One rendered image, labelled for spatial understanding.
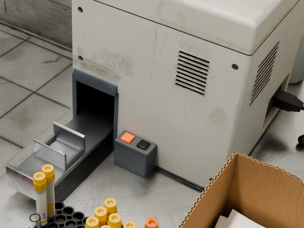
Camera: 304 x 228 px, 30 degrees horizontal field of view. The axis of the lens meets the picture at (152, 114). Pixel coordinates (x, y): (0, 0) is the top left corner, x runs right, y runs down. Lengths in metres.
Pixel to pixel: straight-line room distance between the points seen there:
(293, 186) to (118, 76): 0.30
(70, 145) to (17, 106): 1.57
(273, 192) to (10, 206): 0.37
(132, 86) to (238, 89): 0.17
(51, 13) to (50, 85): 0.37
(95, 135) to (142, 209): 0.14
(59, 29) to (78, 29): 1.89
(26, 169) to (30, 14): 2.01
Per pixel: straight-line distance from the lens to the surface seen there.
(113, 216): 0.68
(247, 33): 0.70
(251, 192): 0.76
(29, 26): 2.85
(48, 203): 0.78
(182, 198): 0.86
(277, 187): 0.74
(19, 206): 0.85
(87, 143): 0.88
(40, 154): 0.85
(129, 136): 0.87
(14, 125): 2.34
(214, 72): 0.74
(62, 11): 2.66
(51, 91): 2.50
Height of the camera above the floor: 1.50
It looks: 39 degrees down
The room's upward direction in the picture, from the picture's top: 5 degrees clockwise
